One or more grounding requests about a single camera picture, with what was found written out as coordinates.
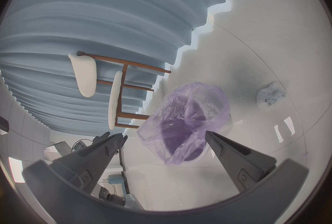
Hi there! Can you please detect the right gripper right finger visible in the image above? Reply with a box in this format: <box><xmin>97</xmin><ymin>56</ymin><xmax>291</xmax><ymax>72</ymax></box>
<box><xmin>205</xmin><ymin>131</ymin><xmax>276</xmax><ymax>194</ymax></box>

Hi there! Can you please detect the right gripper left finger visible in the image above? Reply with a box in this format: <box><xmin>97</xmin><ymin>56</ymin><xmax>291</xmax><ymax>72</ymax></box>
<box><xmin>50</xmin><ymin>133</ymin><xmax>128</xmax><ymax>195</ymax></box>

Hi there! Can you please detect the purple plastic bag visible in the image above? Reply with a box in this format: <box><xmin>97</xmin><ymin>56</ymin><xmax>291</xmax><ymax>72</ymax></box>
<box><xmin>137</xmin><ymin>82</ymin><xmax>231</xmax><ymax>166</ymax></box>

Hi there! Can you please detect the white trash bin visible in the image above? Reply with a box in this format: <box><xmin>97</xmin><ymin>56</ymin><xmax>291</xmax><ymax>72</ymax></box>
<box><xmin>166</xmin><ymin>111</ymin><xmax>232</xmax><ymax>162</ymax></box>

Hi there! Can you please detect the crumpled white paper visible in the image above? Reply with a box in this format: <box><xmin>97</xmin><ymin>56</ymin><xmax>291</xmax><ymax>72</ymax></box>
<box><xmin>256</xmin><ymin>82</ymin><xmax>286</xmax><ymax>107</ymax></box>

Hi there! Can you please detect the white cushioned wooden chair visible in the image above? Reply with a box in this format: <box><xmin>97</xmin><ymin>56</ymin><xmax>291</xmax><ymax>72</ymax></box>
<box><xmin>68</xmin><ymin>51</ymin><xmax>172</xmax><ymax>130</ymax></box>

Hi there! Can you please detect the blue-green curtain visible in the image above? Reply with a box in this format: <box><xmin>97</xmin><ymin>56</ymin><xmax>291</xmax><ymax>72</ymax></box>
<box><xmin>0</xmin><ymin>0</ymin><xmax>265</xmax><ymax>138</ymax></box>

